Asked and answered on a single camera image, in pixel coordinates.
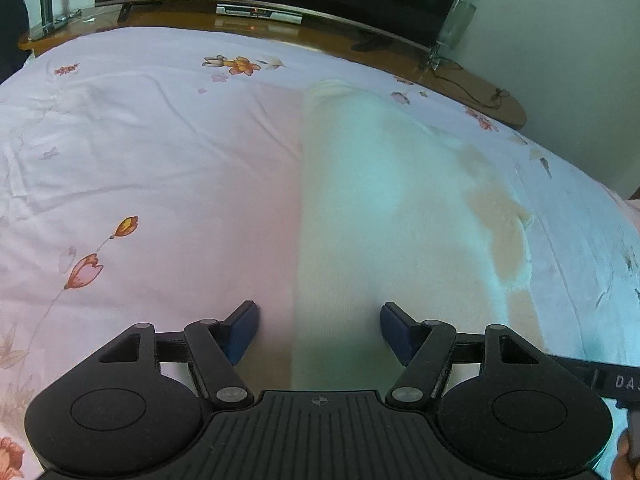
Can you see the silver set-top box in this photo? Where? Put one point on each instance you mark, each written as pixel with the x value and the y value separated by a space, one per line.
pixel 258 13

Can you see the curved wooden tv console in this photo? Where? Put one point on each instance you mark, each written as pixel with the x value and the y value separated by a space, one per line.
pixel 333 37

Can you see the clear glass table lamp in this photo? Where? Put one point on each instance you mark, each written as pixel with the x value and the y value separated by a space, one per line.
pixel 457 22

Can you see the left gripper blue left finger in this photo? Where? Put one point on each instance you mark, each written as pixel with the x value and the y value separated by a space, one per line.
pixel 216 348

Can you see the pink floral bed sheet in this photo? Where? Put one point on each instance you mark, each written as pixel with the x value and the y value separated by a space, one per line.
pixel 155 174

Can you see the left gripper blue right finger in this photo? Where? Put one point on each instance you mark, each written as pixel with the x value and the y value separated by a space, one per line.
pixel 424 349

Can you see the white knit sweater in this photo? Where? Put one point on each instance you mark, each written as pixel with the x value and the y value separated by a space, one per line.
pixel 395 211

